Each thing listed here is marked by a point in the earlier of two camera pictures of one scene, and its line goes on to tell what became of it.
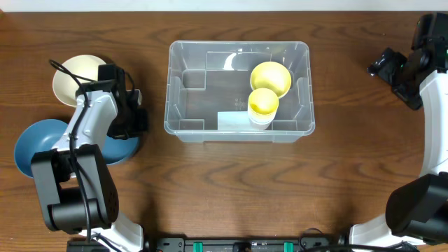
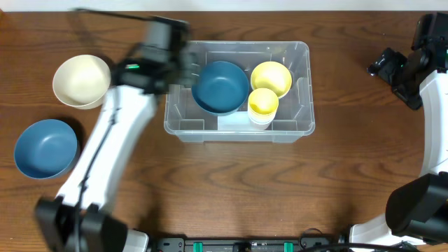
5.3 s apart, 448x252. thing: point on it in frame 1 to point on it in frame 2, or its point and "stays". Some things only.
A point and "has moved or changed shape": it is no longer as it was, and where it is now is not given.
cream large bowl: x=65 y=86 stays
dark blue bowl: x=38 y=136 stays
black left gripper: x=131 y=124 to x=185 y=59
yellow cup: x=263 y=101 stays
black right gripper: x=404 y=96 stays
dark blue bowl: x=115 y=151 has moved or changed shape
